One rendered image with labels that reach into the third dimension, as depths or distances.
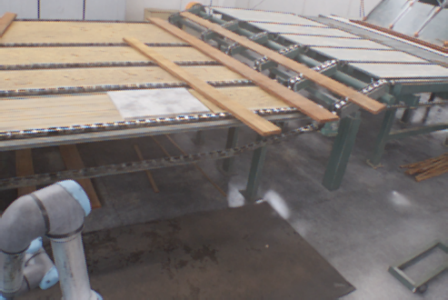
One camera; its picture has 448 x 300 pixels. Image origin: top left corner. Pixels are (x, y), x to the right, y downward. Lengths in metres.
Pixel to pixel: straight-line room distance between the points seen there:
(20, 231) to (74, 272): 0.24
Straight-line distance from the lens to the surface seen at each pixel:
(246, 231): 2.90
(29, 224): 1.05
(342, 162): 3.54
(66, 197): 1.08
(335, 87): 3.47
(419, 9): 8.74
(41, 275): 1.42
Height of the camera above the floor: 1.83
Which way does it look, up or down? 23 degrees down
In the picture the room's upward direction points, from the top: 10 degrees clockwise
